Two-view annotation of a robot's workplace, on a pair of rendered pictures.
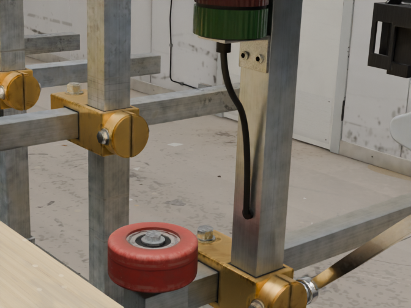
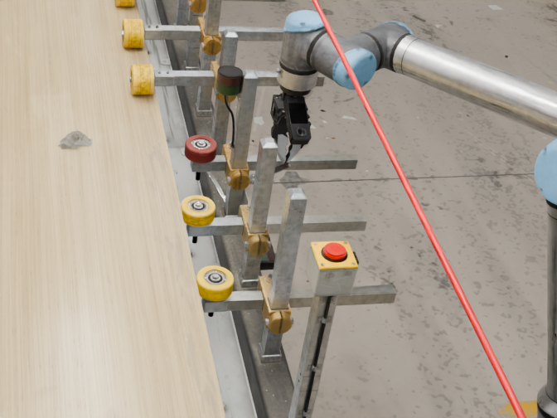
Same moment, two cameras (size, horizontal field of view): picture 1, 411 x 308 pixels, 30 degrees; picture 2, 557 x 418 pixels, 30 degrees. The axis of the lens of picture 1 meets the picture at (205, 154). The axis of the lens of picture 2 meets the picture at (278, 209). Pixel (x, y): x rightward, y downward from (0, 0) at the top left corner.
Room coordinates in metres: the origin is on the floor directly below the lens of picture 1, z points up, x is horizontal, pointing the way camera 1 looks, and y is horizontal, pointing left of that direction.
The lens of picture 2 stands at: (-1.27, -1.01, 2.37)
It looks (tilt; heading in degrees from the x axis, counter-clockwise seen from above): 37 degrees down; 23
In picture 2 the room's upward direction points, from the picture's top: 9 degrees clockwise
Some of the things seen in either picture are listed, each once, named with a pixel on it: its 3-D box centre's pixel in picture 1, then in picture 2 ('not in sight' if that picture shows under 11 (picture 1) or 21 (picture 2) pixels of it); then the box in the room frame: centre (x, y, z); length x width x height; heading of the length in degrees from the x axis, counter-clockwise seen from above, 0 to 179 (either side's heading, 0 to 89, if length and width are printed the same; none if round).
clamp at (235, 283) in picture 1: (236, 281); (234, 167); (0.67, -0.03, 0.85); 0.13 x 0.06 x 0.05; 41
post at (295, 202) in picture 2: not in sight; (281, 281); (0.27, -0.38, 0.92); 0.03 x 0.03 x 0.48; 41
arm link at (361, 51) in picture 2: not in sight; (345, 59); (0.59, -0.30, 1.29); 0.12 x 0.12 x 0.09; 74
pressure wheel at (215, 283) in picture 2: not in sight; (213, 295); (0.22, -0.25, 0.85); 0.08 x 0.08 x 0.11
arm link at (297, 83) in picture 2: not in sight; (296, 75); (0.61, -0.19, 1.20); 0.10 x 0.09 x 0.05; 131
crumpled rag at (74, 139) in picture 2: not in sight; (74, 137); (0.44, 0.29, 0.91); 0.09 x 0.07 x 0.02; 158
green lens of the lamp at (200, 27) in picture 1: (230, 19); (228, 85); (0.62, -0.02, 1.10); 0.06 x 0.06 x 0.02
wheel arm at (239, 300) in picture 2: not in sight; (300, 298); (0.35, -0.40, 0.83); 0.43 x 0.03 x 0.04; 131
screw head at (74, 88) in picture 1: (74, 88); not in sight; (0.90, 0.16, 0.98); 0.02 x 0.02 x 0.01
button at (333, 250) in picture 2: not in sight; (334, 252); (0.08, -0.55, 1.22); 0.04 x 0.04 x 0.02
